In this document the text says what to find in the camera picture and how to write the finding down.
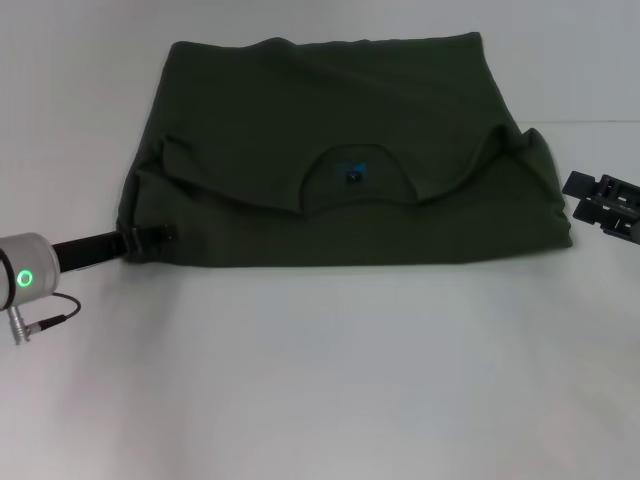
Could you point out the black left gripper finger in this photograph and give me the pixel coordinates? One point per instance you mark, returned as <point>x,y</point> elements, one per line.
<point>152,237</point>

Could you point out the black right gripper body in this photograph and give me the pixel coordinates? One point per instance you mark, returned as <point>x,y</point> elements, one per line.
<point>622,210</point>

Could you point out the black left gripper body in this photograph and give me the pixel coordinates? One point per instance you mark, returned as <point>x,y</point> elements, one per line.
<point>90,250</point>

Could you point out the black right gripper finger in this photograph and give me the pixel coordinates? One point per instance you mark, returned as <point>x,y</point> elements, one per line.
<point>591,212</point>
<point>582,184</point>

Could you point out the dark green FREE t-shirt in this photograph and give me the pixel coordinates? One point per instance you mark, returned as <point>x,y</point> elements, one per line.
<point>350,100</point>

